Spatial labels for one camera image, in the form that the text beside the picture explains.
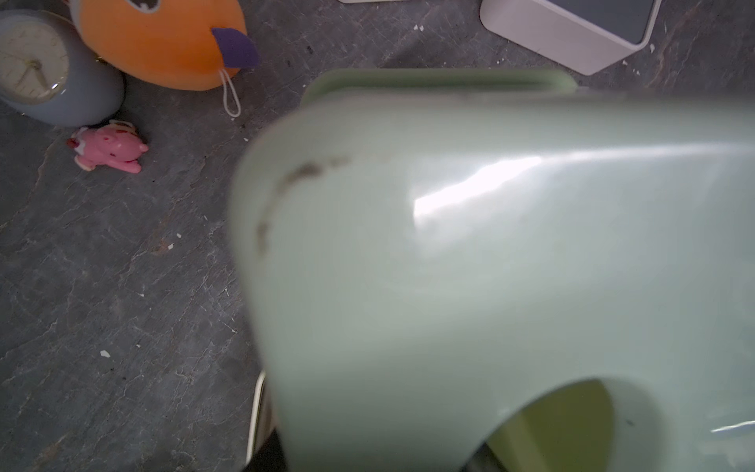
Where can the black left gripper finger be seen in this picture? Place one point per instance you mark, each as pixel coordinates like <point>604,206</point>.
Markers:
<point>269,458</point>

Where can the mint green tissue box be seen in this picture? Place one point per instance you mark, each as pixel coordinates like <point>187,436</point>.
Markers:
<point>573,271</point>

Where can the white tissue box grey lid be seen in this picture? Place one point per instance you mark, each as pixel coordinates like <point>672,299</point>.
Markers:
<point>583,36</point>

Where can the small pink pig toy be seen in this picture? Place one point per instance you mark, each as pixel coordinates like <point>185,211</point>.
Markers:
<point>116,145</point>

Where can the orange plush fish toy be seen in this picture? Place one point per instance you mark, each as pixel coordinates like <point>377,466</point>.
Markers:
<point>194,45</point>

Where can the small grey alarm clock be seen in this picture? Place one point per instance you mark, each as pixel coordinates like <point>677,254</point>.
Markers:
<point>50,75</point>

